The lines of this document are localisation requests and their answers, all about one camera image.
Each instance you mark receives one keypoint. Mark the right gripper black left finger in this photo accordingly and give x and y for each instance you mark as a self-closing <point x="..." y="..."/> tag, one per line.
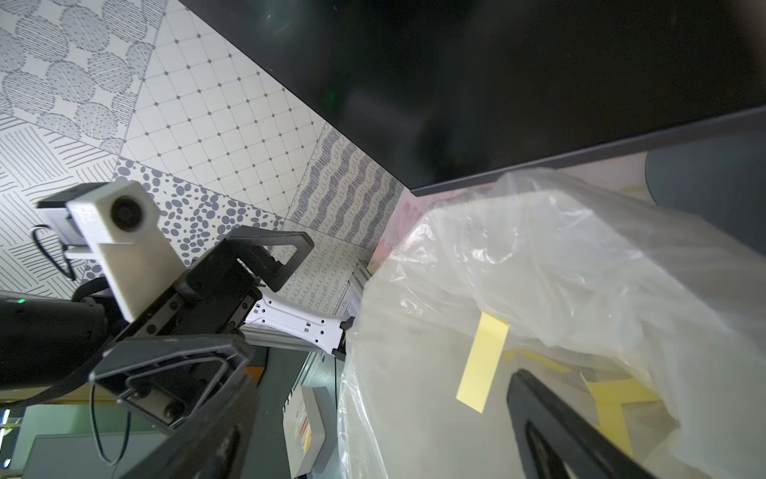
<point x="213" y="443"/>

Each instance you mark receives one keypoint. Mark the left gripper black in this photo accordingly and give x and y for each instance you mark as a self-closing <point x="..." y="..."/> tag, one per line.
<point x="186" y="354"/>

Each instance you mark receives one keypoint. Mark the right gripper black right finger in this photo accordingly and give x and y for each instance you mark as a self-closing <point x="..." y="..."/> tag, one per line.
<point x="555" y="442"/>

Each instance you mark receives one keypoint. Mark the yellow sticky note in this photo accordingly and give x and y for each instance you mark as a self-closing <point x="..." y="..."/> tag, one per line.
<point x="483" y="360"/>
<point x="610" y="396"/>

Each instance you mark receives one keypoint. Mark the yellow sticky note lowest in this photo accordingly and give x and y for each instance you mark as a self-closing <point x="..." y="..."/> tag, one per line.
<point x="538" y="358"/>

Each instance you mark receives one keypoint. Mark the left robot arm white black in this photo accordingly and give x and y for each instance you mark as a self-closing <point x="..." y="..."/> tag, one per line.
<point x="52" y="346"/>

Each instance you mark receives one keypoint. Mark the black computer monitor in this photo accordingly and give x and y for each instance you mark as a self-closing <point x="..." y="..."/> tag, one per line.
<point x="451" y="94"/>

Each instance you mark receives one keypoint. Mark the clear plastic trash bag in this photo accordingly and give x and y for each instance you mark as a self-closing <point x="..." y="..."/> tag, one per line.
<point x="610" y="286"/>

